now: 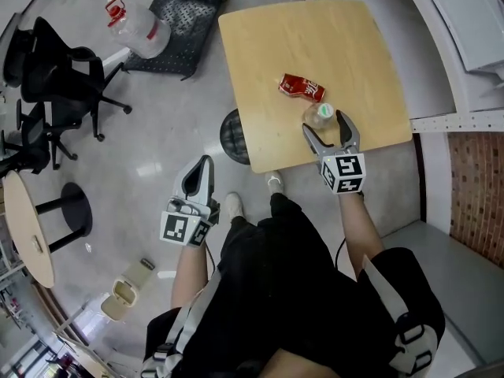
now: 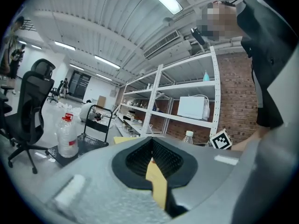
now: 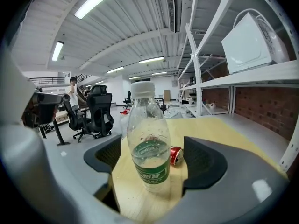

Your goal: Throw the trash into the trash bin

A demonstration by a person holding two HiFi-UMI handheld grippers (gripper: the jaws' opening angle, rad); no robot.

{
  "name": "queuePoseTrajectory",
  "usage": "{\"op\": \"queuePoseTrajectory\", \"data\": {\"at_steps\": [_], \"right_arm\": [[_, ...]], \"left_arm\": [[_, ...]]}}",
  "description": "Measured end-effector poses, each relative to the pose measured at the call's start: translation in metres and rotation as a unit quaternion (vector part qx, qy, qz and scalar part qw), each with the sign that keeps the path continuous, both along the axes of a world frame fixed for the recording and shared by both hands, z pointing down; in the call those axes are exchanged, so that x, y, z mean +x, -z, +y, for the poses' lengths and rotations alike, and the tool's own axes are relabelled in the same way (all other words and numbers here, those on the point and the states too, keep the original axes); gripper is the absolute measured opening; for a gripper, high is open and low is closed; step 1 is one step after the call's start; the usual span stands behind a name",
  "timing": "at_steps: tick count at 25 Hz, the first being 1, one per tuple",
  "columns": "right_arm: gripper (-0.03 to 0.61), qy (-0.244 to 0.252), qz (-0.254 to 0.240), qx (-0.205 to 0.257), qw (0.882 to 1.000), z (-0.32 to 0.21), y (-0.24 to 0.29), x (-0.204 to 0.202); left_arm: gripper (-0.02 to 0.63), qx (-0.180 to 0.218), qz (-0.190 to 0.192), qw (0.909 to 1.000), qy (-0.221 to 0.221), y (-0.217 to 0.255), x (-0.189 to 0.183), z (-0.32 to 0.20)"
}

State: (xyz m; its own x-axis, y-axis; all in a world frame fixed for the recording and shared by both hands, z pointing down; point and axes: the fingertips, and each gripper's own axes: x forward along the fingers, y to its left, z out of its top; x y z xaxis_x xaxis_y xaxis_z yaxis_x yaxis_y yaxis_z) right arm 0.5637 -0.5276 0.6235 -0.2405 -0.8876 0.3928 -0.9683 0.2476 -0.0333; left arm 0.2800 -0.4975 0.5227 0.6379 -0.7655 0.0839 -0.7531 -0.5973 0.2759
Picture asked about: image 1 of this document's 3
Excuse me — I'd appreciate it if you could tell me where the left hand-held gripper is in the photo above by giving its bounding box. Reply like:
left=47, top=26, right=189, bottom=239
left=159, top=155, right=220, bottom=248

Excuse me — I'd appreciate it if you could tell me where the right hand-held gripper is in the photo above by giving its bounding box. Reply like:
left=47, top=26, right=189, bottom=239
left=302, top=109, right=368, bottom=196

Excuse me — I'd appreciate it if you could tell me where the clear bottle with green cap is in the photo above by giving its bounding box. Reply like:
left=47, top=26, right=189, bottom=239
left=302, top=102, right=339, bottom=131

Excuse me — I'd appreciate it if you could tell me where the crushed red drink can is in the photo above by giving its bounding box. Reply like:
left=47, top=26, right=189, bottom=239
left=278, top=72, right=327, bottom=104

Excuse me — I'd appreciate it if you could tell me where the cream open-lid trash bin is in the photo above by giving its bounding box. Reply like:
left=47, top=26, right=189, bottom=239
left=100, top=258, right=155, bottom=322

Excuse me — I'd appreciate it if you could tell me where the person's right forearm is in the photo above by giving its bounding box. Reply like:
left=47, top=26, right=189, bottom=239
left=338, top=192, right=385, bottom=281

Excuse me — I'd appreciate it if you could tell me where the person's left forearm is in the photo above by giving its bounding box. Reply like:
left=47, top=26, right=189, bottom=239
left=169, top=244, right=209, bottom=311

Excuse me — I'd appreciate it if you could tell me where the person's left white shoe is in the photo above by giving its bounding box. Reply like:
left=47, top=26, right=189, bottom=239
left=224, top=192, right=245, bottom=221

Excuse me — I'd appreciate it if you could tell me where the person's white shoe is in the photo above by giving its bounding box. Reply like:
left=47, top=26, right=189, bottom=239
left=224, top=192, right=245, bottom=221
left=264, top=170, right=284, bottom=195

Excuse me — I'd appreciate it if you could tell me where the person's right white shoe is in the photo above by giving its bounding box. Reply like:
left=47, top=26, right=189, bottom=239
left=264, top=170, right=284, bottom=195

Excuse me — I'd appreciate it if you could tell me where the square wooden table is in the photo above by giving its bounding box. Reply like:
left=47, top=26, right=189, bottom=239
left=217, top=0, right=413, bottom=175

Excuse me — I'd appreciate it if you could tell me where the person's body in black clothing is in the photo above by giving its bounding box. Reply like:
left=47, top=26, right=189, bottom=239
left=141, top=192, right=446, bottom=378

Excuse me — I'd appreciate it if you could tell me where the black platform trolley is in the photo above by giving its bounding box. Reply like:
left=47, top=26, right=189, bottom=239
left=123, top=0, right=234, bottom=81

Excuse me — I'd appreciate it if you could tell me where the clear water jug red cap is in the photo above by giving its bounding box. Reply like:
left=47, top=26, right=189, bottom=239
left=104, top=0, right=172, bottom=59

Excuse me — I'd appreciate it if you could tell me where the black office chair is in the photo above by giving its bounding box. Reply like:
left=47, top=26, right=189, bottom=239
left=2, top=16, right=133, bottom=141
left=0, top=98, right=78, bottom=176

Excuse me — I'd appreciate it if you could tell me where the round wooden table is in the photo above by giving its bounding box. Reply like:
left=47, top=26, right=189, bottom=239
left=2, top=170, right=94, bottom=290

